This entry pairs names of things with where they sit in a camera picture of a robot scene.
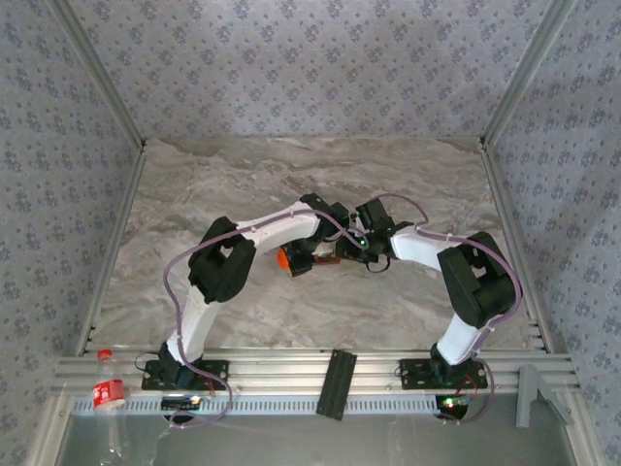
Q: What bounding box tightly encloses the clear plastic bottle red label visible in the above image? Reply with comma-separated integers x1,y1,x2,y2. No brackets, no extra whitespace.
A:
90,347,135,460

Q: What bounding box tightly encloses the grey corner bracket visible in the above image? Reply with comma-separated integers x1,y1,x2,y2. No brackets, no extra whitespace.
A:
514,364,576,429

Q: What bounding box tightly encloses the aluminium frame post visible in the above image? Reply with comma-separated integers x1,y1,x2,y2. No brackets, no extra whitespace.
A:
478,0,579,150
48,0,147,152

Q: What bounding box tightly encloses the aluminium rail beam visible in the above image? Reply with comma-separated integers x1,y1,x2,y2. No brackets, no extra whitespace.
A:
50,347,581,419

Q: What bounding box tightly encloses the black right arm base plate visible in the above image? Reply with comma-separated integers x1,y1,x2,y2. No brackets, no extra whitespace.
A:
398,357,489,389

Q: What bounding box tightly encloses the small circuit board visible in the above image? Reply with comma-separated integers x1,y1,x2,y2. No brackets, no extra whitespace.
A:
435,394,473,419
161,395,203,410

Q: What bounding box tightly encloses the black rail bracket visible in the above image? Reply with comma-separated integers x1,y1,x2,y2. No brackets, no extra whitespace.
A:
315,348,359,422

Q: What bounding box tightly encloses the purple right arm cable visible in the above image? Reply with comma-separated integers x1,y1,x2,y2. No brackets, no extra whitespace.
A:
371,192,524,427

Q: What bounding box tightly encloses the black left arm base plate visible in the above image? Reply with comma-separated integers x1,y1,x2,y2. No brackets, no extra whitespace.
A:
141,358,230,391

